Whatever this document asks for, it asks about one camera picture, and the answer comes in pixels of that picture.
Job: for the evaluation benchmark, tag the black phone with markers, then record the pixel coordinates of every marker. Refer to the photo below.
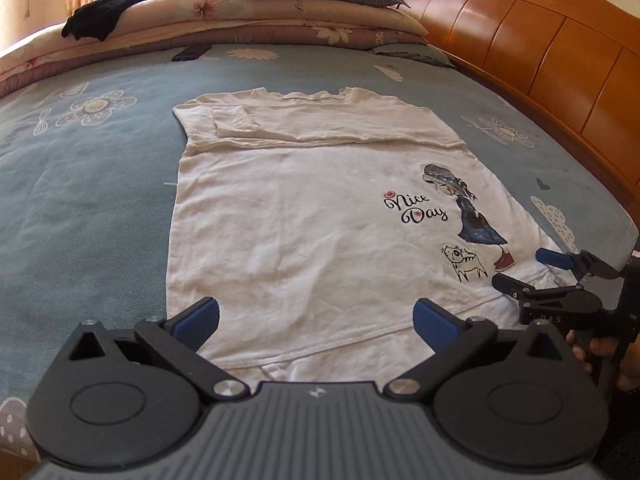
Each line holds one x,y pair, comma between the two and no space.
192,52

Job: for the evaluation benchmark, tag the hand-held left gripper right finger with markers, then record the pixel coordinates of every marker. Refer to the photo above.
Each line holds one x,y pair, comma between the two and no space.
435,322

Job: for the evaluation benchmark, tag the person's right hand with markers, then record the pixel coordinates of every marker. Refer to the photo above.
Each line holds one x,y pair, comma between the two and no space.
602,347

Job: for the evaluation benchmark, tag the folded pink floral quilt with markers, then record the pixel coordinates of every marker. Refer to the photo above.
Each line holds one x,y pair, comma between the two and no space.
250,17

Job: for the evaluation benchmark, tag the black garment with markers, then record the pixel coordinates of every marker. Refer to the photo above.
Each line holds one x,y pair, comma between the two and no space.
105,12

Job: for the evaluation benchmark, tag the white printed t-shirt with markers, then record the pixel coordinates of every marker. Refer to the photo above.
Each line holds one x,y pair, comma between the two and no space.
300,220

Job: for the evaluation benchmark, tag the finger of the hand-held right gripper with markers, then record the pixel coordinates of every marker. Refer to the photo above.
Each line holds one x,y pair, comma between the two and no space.
515,287
555,257

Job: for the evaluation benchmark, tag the flat blue-grey pillow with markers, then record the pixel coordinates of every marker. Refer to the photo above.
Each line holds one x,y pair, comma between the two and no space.
415,54

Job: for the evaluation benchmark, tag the wooden headboard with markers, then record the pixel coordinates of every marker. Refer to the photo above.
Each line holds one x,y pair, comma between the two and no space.
540,35

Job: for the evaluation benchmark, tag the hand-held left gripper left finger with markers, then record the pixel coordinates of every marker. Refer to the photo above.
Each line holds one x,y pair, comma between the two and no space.
197,322

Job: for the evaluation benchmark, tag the blue floral bed sheet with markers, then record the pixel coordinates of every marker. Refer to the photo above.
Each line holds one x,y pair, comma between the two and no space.
90,200

